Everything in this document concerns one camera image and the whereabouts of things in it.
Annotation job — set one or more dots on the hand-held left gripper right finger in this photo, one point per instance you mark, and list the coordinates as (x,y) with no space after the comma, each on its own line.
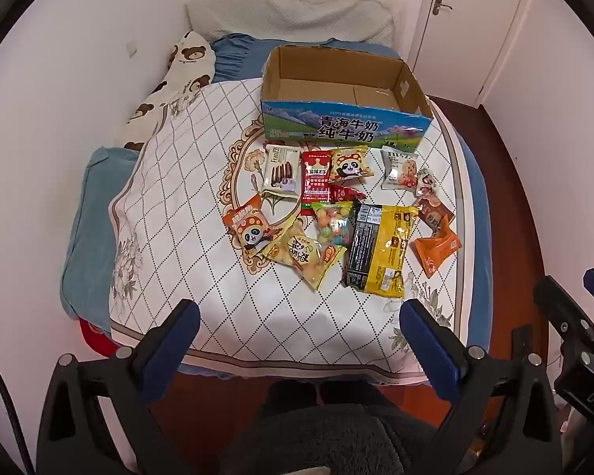
(428,349)

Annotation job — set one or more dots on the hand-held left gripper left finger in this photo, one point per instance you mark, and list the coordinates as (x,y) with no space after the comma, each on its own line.
(171,351)

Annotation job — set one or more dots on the plain orange snack packet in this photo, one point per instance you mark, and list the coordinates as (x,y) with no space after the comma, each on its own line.
(438,252)

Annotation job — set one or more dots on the black and yellow snack packet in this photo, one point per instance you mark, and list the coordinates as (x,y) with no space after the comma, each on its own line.
(381,252)

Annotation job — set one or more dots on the orange panda snack packet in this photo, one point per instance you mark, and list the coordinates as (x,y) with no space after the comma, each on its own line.
(250,230)

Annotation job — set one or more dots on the yellow puffed snack bag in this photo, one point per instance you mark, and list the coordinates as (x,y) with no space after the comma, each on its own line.
(302,257)

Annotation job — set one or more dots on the clear colourful candy bag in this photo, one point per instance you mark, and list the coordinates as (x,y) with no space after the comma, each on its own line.
(332,225)

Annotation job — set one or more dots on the yellow panda snack packet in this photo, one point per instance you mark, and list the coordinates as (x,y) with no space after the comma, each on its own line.
(350,164)

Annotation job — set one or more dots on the cream chocolate cookie packet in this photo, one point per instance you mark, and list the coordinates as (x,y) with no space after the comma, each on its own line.
(281,170)

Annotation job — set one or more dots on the cardboard box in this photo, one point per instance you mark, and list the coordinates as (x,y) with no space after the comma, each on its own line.
(326,126)

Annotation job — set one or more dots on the red cloth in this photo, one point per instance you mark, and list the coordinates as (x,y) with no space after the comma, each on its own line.
(99,339)

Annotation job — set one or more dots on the person's dark fleece pants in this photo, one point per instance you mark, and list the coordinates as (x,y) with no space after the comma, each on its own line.
(326,435)

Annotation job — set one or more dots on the white diamond pattern quilt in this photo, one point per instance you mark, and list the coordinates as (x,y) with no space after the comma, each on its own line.
(188,217)

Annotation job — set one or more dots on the brown snack packet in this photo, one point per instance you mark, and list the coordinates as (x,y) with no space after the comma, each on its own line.
(433,212)

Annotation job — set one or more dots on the blue blanket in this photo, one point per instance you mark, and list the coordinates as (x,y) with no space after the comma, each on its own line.
(91,237)

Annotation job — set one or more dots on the small cartoon face packet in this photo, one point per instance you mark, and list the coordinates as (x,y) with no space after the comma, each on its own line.
(425,183)

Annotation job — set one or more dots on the small red snack packet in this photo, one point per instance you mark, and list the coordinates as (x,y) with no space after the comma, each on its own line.
(346,192)

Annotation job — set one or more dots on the white cookie packet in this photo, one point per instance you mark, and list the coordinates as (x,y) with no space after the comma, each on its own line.
(400,168)

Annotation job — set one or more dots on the bear print pillow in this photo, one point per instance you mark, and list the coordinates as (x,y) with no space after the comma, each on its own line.
(188,64)

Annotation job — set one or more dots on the white door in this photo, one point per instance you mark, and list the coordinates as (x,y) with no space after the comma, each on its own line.
(468,24)

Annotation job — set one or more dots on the blue ruffled pillow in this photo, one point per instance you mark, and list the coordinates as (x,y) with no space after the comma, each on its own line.
(237,54)

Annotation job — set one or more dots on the white textured pillow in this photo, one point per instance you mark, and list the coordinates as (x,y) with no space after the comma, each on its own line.
(297,17)

